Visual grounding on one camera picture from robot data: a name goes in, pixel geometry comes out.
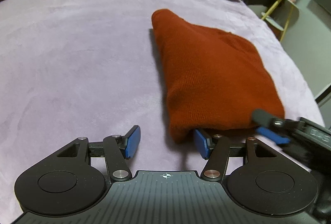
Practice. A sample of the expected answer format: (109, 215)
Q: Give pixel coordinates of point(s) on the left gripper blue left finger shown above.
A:
(130, 142)

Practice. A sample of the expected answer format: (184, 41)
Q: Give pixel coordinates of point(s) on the red knit sweater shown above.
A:
(214, 79)

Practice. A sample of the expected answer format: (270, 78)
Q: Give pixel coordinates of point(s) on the yellow-legged side table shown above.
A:
(279, 16)

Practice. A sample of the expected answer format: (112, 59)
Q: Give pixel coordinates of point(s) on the purple bed sheet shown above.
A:
(90, 68)

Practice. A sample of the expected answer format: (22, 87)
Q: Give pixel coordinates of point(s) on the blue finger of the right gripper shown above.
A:
(277, 139)
(263, 118)

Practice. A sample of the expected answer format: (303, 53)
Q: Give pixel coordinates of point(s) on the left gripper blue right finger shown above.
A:
(203, 143)

